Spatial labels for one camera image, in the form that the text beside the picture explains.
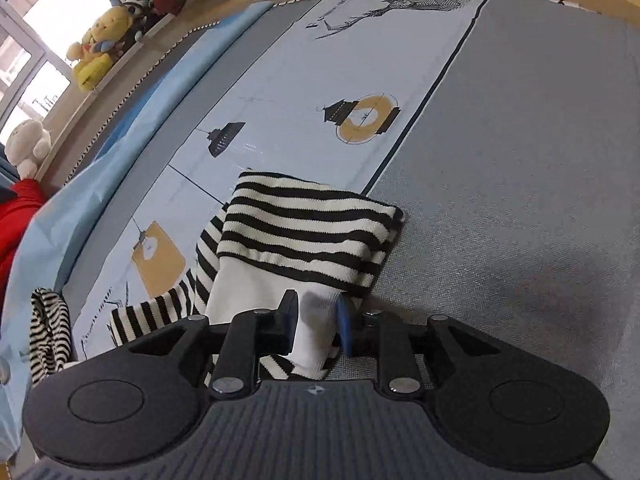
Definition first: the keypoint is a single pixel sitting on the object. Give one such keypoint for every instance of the window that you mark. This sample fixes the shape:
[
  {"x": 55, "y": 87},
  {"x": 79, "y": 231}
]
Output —
[{"x": 50, "y": 10}]

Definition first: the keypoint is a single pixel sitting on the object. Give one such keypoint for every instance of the red garment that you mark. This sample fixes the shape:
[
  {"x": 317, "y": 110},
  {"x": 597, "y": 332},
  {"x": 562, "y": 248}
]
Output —
[{"x": 17, "y": 220}]

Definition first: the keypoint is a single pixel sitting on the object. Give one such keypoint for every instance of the yellow plush bear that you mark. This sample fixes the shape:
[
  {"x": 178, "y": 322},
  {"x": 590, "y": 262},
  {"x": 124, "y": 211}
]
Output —
[{"x": 102, "y": 35}]

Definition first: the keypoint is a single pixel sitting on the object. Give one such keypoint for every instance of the black white striped shirt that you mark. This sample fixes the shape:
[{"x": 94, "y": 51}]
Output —
[{"x": 300, "y": 220}]

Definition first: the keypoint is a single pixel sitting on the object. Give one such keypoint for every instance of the light blue blanket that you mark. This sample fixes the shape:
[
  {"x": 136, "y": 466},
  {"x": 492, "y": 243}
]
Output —
[{"x": 30, "y": 260}]

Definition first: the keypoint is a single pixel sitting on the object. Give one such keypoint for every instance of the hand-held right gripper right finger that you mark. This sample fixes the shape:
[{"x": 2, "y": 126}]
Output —
[{"x": 345, "y": 327}]

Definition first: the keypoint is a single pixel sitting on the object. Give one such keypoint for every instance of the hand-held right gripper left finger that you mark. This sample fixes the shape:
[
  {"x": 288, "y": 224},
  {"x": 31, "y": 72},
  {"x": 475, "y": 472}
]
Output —
[{"x": 291, "y": 332}]

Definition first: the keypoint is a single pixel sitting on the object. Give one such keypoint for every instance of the panda plush toy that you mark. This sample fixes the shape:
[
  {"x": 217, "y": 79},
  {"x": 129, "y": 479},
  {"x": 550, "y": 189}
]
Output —
[{"x": 137, "y": 10}]

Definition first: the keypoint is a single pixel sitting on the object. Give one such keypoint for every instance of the thin-striped black white cloth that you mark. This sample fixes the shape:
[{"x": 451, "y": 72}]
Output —
[{"x": 50, "y": 330}]

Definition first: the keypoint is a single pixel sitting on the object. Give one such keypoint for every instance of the white plush toy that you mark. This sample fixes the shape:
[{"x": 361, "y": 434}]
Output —
[{"x": 27, "y": 142}]

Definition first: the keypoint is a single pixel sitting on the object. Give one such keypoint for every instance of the grey printed bed sheet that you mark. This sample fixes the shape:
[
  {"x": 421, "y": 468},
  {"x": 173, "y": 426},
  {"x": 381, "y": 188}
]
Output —
[{"x": 500, "y": 160}]

